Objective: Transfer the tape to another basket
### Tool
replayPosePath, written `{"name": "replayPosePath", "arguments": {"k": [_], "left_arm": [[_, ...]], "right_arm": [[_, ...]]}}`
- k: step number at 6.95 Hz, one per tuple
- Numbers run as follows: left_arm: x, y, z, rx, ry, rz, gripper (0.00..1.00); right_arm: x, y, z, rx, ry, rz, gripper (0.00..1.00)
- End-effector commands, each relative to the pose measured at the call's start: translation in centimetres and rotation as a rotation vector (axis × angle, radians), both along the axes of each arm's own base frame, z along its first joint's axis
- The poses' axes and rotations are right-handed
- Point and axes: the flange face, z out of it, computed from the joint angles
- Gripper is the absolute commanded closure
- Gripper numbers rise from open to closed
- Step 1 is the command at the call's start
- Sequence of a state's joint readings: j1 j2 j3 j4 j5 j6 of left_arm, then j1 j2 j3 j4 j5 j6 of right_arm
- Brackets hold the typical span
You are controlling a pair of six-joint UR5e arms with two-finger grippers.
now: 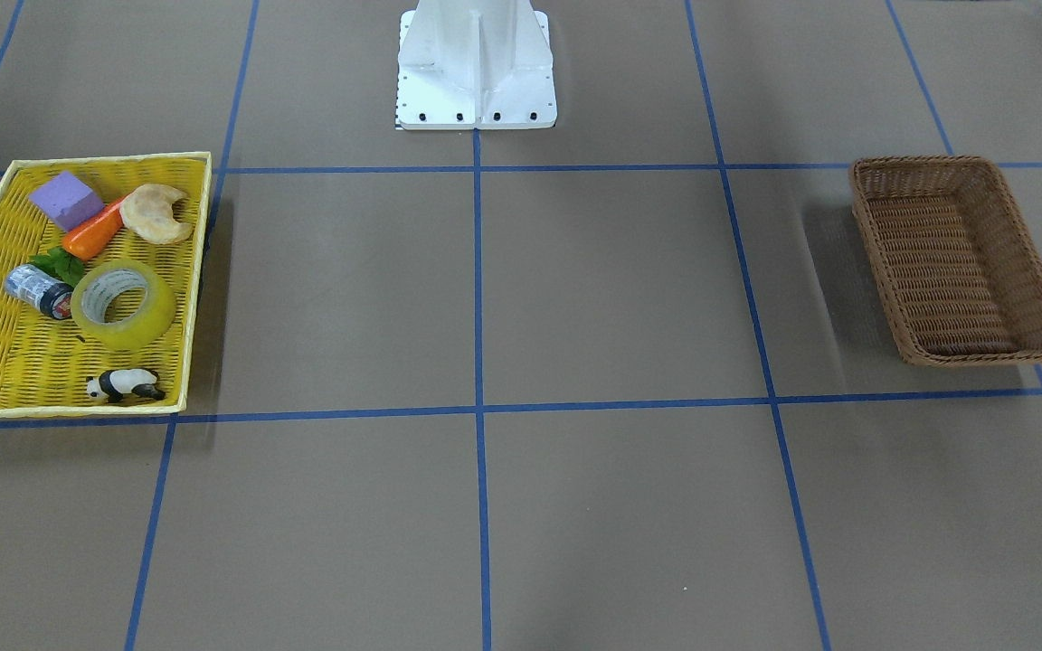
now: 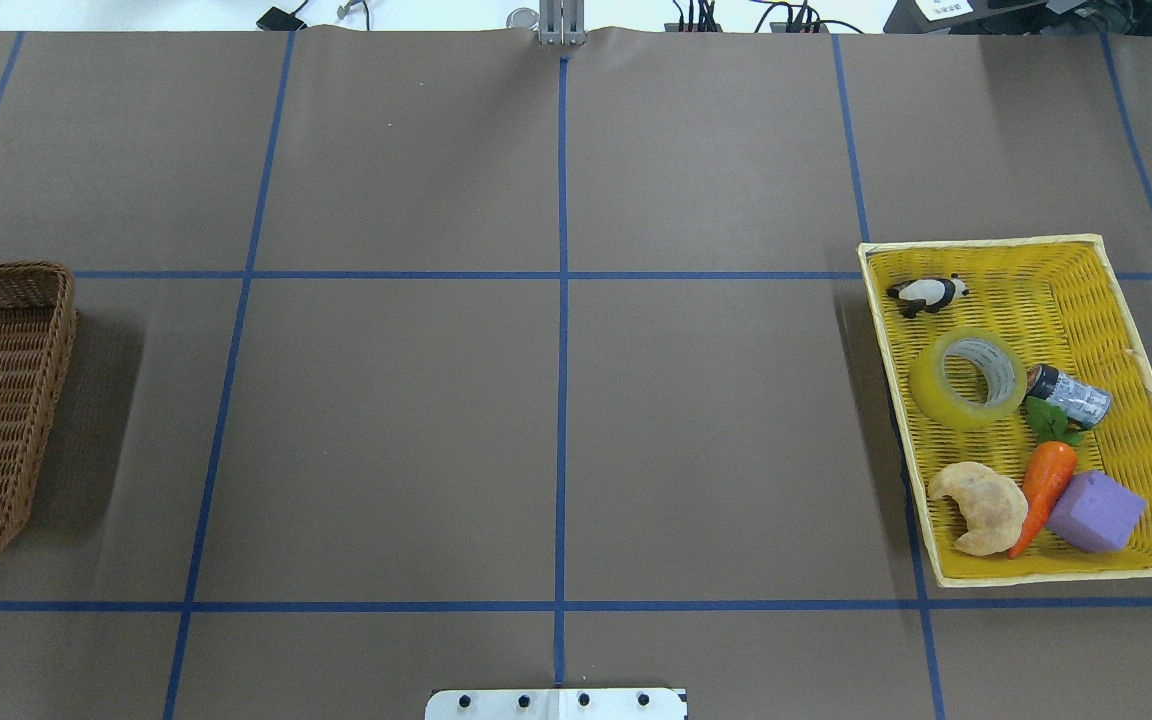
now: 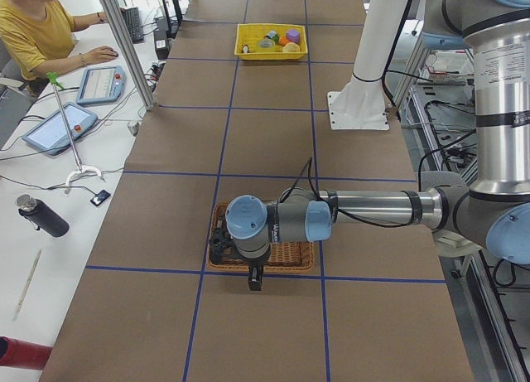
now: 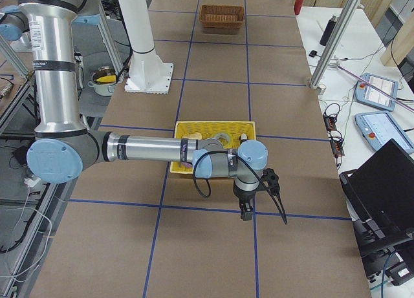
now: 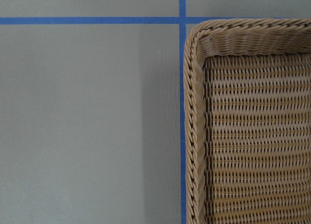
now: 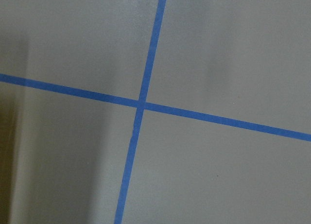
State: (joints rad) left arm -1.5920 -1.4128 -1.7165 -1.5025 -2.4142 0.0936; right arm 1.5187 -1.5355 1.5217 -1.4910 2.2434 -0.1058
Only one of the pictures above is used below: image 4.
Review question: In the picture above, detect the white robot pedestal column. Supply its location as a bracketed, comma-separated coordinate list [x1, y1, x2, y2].
[118, 0, 174, 94]

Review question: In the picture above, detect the white pot with corn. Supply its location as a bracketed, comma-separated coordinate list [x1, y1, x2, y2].
[87, 66, 116, 97]

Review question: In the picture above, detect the beige bread toy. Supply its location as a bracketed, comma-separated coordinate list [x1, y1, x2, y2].
[188, 133, 202, 140]

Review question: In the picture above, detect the blue teach pendant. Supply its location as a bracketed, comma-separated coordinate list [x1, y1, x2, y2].
[354, 111, 413, 154]
[354, 73, 398, 112]

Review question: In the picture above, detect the black laptop computer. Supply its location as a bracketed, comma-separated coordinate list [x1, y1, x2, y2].
[338, 138, 414, 244]

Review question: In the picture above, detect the penguin toy figure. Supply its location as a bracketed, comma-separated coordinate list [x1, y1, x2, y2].
[239, 133, 248, 142]

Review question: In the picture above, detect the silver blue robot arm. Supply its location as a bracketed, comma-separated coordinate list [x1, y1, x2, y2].
[17, 0, 285, 220]

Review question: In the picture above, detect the black orange usb hub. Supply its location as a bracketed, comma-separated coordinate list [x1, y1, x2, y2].
[323, 116, 344, 158]

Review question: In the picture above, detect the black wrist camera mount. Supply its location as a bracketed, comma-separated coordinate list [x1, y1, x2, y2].
[261, 168, 280, 190]

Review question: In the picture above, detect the small black square device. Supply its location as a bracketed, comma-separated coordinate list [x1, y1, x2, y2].
[309, 50, 318, 58]

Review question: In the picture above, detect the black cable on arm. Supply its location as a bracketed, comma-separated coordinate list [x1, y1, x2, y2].
[192, 149, 234, 199]

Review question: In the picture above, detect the grey tape roll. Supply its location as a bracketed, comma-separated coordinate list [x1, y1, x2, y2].
[213, 132, 233, 149]

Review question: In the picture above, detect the yellow plastic basket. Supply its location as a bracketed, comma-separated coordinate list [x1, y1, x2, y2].
[169, 120, 258, 176]

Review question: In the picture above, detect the black water bottle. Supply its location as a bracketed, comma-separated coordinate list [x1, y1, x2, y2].
[320, 15, 338, 47]

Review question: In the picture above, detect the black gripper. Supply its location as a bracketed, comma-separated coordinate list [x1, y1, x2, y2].
[233, 185, 287, 224]

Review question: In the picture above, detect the upper blue teach pendant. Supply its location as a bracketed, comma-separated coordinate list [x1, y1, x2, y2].
[354, 73, 398, 112]

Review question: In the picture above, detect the aluminium frame post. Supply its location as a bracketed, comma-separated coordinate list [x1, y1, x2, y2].
[309, 0, 361, 95]

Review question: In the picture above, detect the lower blue teach pendant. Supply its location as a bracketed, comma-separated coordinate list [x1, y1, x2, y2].
[354, 111, 413, 154]

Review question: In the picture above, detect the brown wicker basket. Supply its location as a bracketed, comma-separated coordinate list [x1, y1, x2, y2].
[199, 5, 245, 29]

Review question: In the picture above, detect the grabber reacher stick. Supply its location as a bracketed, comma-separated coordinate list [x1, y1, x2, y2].
[330, 62, 413, 112]

